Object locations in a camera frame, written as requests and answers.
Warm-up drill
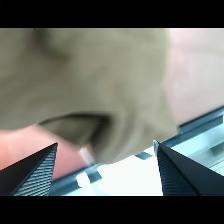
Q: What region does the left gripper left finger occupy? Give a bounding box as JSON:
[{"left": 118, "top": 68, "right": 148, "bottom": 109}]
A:
[{"left": 0, "top": 142, "right": 59, "bottom": 197}]

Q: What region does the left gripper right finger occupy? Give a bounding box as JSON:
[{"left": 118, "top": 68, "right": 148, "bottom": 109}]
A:
[{"left": 155, "top": 142, "right": 224, "bottom": 197}]

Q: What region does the brown T-shirt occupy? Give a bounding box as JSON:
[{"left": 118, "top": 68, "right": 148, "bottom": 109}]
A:
[{"left": 0, "top": 28, "right": 178, "bottom": 165}]

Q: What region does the silver frame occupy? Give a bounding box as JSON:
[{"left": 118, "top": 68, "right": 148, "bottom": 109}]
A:
[{"left": 53, "top": 114, "right": 224, "bottom": 197}]

